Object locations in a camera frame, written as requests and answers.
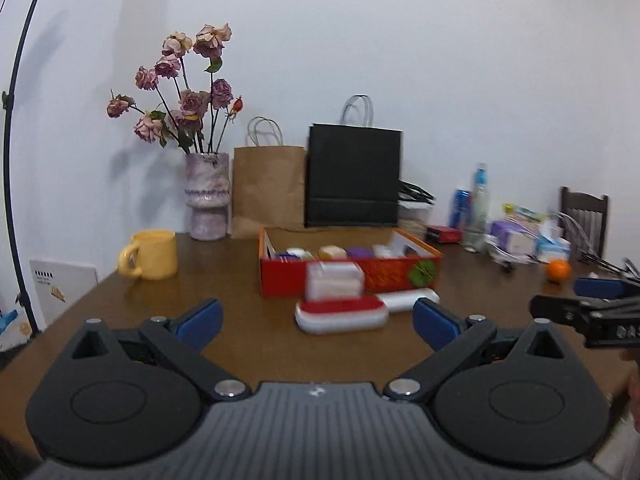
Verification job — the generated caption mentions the white printed carton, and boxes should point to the white printed carton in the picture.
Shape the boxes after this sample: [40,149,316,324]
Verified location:
[29,259,98,331]

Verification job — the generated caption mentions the blue white package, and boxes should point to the blue white package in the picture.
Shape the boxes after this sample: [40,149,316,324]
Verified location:
[0,305,31,352]

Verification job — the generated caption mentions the mottled purple white vase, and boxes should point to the mottled purple white vase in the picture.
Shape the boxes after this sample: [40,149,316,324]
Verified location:
[184,152,232,242]

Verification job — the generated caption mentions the red cardboard box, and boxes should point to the red cardboard box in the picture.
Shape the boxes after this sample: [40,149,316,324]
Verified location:
[257,226,444,300]

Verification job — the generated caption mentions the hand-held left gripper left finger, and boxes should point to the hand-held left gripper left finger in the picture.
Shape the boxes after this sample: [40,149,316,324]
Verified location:
[70,298,250,403]

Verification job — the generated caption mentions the purple white box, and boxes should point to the purple white box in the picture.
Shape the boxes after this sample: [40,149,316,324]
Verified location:
[490,220,536,256]

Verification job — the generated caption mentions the blue drink can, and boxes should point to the blue drink can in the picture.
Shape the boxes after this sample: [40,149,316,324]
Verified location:
[448,188,473,229]

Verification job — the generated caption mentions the black plastic hangers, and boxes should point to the black plastic hangers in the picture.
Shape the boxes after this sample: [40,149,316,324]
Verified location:
[398,180,437,206]

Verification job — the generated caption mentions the blue tissue pack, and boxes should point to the blue tissue pack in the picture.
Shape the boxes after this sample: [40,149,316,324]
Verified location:
[537,235,572,261]

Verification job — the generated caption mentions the dark wooden chair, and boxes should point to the dark wooden chair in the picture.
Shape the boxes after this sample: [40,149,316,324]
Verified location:
[559,186,610,261]

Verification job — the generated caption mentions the clear jar of grains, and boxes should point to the clear jar of grains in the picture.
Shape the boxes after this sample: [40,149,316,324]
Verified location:
[398,205,430,241]

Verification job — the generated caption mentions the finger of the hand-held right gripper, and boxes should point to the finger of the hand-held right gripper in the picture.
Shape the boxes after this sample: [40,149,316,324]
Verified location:
[529,295,640,333]
[572,276,640,301]

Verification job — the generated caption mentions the yellow mug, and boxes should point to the yellow mug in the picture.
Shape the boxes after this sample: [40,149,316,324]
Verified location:
[117,230,179,281]

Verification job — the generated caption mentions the clear plastic container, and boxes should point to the clear plastic container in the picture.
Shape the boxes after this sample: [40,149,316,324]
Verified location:
[305,260,366,302]

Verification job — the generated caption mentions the person's right hand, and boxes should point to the person's right hand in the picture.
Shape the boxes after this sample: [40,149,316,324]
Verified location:
[620,350,640,436]

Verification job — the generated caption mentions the dried pink flowers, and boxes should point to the dried pink flowers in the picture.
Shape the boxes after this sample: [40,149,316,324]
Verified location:
[106,22,246,156]

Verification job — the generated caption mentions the brown paper bag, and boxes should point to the brown paper bag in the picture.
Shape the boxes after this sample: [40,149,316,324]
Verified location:
[231,116,307,240]

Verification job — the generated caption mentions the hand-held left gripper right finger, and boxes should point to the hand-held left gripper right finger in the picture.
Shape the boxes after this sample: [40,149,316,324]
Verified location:
[382,298,568,403]

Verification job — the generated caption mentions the black paper bag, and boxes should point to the black paper bag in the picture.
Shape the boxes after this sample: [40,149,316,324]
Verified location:
[304,95,404,229]

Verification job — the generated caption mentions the black light stand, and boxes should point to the black light stand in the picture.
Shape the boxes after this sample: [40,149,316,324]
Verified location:
[0,0,68,336]

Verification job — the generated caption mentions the clear plastic bottle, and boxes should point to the clear plastic bottle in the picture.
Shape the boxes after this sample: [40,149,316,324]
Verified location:
[462,162,491,252]

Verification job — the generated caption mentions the colourful snack packet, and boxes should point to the colourful snack packet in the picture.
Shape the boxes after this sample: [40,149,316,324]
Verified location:
[502,203,543,221]

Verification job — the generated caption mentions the small red box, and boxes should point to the small red box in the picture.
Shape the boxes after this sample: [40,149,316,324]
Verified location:
[426,225,463,245]

